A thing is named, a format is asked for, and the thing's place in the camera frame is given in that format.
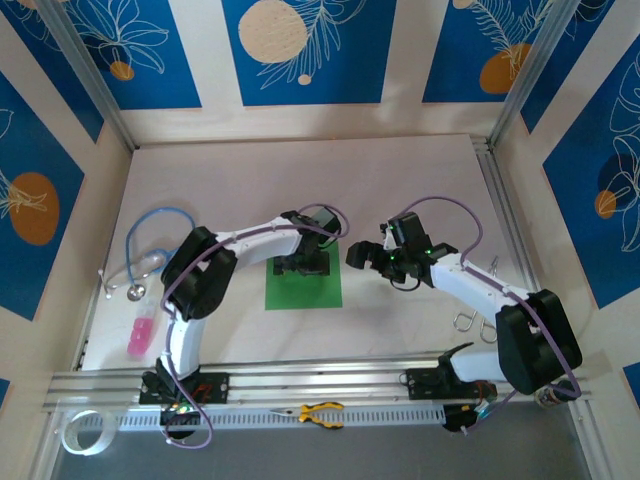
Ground green paper sheet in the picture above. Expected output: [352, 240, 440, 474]
[263, 242, 344, 311]

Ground yellow black pliers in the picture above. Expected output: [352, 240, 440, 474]
[269, 401, 346, 430]

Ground blue stethoscope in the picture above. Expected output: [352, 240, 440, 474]
[98, 205, 197, 302]

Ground black right controller board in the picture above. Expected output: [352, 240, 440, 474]
[442, 399, 496, 435]

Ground black controller board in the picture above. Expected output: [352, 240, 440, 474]
[442, 399, 496, 435]
[158, 402, 202, 441]

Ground pink plastic container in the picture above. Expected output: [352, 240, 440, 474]
[126, 301, 158, 362]

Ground black left controller board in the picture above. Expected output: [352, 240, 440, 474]
[158, 402, 202, 441]

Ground dark capped bottle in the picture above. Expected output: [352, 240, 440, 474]
[535, 380, 581, 409]

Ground clear tape roll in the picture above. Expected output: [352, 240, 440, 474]
[60, 409, 117, 457]

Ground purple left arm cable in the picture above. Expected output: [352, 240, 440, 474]
[158, 202, 349, 449]

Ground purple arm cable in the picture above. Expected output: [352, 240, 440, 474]
[158, 202, 349, 449]
[402, 194, 584, 436]

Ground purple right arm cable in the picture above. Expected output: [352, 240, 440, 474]
[402, 194, 584, 436]

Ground aluminium mounting rail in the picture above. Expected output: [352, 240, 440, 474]
[42, 349, 599, 415]

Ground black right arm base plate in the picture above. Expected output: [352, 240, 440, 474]
[405, 367, 497, 401]

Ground aluminium side rail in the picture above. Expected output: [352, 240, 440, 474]
[471, 138, 544, 306]

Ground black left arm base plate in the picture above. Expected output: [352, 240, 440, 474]
[138, 370, 232, 405]

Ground perforated grey cable duct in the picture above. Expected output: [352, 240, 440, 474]
[117, 403, 447, 431]

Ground aluminium frame post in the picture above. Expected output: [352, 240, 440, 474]
[485, 0, 576, 151]
[37, 0, 139, 151]

